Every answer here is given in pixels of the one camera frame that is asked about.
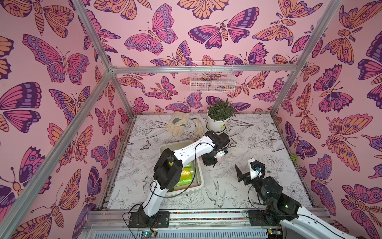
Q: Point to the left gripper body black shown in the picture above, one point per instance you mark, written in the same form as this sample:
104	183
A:
209	159

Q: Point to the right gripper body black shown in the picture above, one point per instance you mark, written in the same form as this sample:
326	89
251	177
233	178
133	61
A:
246	177

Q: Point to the green bag roll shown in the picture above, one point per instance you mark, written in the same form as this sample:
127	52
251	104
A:
184	182
190	165

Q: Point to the green bag roll bottom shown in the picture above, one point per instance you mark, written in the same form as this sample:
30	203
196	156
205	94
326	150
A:
184	182

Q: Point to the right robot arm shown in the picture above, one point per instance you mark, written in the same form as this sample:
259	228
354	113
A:
282	209

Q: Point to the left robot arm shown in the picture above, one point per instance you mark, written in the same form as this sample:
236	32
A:
168	169

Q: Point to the white plastic storage box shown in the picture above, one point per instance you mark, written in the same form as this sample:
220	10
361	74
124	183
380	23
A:
198	180

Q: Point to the right beige work glove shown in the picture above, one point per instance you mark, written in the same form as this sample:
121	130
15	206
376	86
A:
199	129

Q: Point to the beige work glove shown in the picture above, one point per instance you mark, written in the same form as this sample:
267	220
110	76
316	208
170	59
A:
199	129
177	123

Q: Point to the potted green plant white pot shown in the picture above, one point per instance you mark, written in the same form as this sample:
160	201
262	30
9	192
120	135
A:
219	113

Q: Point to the left beige work glove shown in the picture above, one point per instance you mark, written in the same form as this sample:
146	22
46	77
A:
177	123

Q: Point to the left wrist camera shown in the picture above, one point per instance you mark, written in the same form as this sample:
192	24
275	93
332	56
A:
221	153

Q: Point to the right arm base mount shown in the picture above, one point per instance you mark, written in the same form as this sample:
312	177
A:
260	218

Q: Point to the white slotted cable duct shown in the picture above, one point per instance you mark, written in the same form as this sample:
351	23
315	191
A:
185	234

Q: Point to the white wire basket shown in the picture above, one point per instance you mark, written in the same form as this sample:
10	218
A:
211	78

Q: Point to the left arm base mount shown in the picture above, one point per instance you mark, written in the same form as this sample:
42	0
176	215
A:
141	220

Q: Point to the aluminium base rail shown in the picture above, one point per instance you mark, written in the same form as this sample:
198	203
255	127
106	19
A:
179	219

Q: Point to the aluminium frame bars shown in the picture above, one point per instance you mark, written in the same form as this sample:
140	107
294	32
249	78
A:
54	74

